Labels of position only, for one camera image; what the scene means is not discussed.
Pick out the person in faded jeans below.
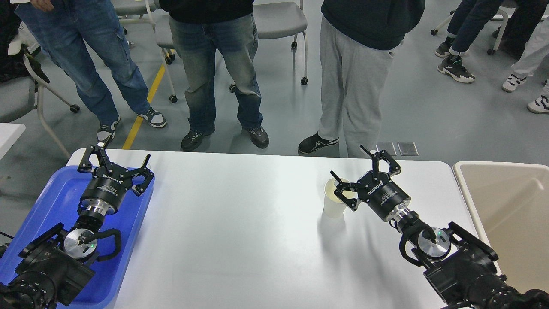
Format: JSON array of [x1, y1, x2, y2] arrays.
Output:
[[159, 0, 269, 152]]

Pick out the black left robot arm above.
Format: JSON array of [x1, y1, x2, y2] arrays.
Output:
[[1, 146, 154, 309]]

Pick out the grey chair centre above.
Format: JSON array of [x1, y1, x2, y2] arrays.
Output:
[[253, 0, 308, 85]]

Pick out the white chair top right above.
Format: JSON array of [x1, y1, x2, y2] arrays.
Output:
[[431, 4, 511, 55]]

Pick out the person in dark trousers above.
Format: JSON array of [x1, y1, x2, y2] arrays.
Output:
[[435, 0, 502, 83]]

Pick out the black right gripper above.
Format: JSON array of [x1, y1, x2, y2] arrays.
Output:
[[329, 145, 411, 222]]

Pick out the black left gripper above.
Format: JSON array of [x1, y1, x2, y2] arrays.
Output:
[[77, 145, 154, 215]]

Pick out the person in grey sweatpants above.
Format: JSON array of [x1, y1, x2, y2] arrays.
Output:
[[298, 0, 425, 158]]

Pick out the grey chair left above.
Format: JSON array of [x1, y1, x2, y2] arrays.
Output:
[[0, 34, 80, 158]]

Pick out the grey chair behind legs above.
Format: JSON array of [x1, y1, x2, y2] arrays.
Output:
[[112, 0, 178, 103]]

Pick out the blue plastic tray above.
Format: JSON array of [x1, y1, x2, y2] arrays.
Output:
[[0, 166, 154, 309]]

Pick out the white side table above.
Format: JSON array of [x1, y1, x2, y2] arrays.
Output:
[[0, 123, 26, 159]]

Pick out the beige plastic bin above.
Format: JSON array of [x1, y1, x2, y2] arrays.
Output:
[[453, 161, 549, 293]]

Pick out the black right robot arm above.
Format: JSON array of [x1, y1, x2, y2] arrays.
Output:
[[333, 149, 548, 309]]

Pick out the white paper cup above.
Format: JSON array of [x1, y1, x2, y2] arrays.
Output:
[[323, 178, 348, 219]]

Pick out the person in white trousers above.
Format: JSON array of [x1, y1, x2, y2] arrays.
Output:
[[501, 19, 549, 114]]

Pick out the person in blue jeans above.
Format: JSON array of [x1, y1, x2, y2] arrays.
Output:
[[13, 0, 167, 143]]

